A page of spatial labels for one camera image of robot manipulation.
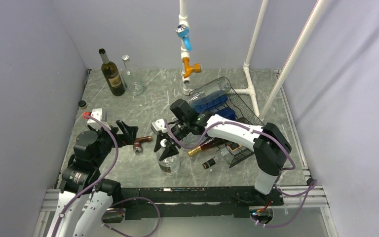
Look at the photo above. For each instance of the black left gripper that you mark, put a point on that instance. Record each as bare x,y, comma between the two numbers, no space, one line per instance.
129,133

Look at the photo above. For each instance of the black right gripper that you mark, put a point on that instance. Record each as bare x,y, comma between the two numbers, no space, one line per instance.
170,150

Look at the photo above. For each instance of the clear bottle dark label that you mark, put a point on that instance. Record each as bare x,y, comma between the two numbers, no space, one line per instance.
132,79

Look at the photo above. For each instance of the dark green wine bottle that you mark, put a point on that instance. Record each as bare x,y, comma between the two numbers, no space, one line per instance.
111,74

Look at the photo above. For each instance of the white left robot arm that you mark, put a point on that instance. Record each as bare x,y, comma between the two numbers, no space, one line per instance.
85,194

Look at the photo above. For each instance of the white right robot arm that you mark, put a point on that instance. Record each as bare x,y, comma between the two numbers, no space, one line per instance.
270,147

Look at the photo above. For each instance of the brown gold-capped wine bottle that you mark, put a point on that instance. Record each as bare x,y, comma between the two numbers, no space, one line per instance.
208,144

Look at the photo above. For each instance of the round clear flask bottle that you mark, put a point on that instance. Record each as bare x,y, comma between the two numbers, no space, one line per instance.
82,104

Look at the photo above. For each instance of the clear flat black-capped bottle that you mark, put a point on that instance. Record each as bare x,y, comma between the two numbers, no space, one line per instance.
225,155

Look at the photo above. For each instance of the clear blue bottle lower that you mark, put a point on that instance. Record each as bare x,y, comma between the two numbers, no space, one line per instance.
227,113

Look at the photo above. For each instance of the clear blue bottle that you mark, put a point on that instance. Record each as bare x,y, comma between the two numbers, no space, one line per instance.
210,96
227,113

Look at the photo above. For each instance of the clear blue bottle upper left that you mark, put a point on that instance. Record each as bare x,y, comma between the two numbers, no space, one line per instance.
210,96

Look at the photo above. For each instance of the orange pipe valve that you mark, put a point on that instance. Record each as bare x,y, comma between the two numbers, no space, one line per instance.
189,69

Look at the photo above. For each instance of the white diagonal pole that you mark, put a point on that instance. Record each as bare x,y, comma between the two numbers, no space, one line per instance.
310,24

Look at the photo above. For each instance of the black wire wine rack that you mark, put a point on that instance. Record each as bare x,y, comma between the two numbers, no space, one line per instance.
238,131

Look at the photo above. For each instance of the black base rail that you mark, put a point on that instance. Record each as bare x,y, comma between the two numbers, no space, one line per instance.
235,201

